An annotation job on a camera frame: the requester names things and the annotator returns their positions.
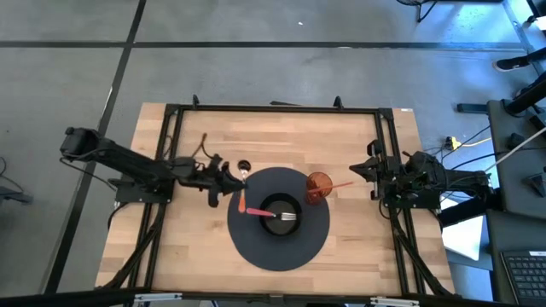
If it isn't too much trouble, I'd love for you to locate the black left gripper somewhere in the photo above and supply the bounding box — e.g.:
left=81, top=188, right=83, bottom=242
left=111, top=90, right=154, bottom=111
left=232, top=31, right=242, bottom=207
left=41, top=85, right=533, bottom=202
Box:
left=174, top=153, right=248, bottom=209

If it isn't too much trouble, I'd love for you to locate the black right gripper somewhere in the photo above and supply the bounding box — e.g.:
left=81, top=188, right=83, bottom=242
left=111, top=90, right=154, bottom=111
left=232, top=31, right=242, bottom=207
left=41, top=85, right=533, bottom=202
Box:
left=348, top=139, right=413, bottom=202

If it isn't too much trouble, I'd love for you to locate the orange-handled metal spoon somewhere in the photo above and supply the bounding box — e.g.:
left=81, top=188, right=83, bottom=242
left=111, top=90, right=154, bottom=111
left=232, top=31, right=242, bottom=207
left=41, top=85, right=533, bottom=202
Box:
left=236, top=159, right=253, bottom=215

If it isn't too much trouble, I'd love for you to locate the red straw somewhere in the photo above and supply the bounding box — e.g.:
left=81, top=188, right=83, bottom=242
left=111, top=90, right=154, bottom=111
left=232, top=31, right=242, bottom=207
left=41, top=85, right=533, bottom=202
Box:
left=317, top=181, right=356, bottom=192

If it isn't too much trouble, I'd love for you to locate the pink-handled metal fork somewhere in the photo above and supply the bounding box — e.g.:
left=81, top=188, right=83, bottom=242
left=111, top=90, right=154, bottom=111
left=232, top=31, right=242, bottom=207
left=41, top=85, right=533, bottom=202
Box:
left=245, top=206, right=298, bottom=223

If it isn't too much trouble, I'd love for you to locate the orange faceted plastic cup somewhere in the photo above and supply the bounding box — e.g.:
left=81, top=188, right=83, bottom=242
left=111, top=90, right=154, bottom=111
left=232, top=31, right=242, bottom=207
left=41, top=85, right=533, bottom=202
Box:
left=305, top=171, right=334, bottom=206

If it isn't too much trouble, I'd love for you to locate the black bowl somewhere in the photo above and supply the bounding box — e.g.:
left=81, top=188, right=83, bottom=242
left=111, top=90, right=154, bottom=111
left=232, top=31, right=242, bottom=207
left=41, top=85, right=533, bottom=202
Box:
left=258, top=192, right=304, bottom=237

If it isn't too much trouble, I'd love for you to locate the dark round woven placemat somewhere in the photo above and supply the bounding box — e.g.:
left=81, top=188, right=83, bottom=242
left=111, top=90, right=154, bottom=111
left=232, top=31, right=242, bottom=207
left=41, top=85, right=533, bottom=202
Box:
left=226, top=166, right=332, bottom=273

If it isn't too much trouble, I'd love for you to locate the white paper sheet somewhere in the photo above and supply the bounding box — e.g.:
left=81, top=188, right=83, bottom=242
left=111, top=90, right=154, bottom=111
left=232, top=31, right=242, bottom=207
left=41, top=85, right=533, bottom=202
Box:
left=440, top=197, right=485, bottom=262

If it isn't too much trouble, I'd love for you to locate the grey desk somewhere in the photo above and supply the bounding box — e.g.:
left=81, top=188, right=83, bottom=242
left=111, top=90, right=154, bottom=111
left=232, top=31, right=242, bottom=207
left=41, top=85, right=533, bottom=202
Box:
left=485, top=99, right=546, bottom=307

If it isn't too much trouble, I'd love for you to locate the person's shoe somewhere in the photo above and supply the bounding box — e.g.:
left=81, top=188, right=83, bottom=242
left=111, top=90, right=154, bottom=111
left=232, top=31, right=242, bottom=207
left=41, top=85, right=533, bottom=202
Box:
left=491, top=55, right=532, bottom=72

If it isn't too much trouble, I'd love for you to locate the black keyboard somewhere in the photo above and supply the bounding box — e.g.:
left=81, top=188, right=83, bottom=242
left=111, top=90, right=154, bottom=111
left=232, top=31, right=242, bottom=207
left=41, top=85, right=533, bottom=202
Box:
left=500, top=250, right=546, bottom=306

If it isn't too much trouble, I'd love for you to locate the brown cable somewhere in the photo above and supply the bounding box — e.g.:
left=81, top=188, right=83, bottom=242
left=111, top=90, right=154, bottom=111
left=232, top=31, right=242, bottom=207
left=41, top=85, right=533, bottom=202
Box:
left=191, top=132, right=215, bottom=160

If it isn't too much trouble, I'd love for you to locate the black table frame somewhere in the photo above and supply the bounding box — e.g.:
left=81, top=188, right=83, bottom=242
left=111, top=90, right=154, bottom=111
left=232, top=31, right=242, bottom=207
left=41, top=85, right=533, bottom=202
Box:
left=95, top=94, right=456, bottom=302

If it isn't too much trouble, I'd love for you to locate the aluminium bracket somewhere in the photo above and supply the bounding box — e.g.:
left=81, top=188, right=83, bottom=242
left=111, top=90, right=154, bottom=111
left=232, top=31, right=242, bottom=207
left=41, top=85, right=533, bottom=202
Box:
left=133, top=292, right=183, bottom=304

